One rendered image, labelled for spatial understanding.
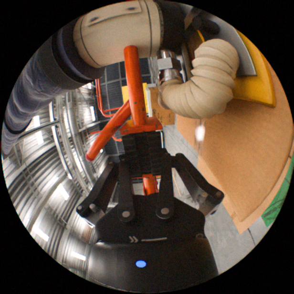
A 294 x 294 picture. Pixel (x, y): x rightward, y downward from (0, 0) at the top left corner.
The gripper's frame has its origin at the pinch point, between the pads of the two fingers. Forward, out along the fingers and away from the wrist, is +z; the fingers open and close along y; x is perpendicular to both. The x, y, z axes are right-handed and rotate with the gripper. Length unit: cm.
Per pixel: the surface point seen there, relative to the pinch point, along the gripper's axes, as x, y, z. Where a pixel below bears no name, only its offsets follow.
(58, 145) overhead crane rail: -24, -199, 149
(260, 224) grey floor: -92, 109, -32
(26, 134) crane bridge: 26, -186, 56
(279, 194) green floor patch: -49, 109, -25
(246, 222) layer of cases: -51, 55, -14
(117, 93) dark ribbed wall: 215, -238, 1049
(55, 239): -407, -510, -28
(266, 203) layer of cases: -30, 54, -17
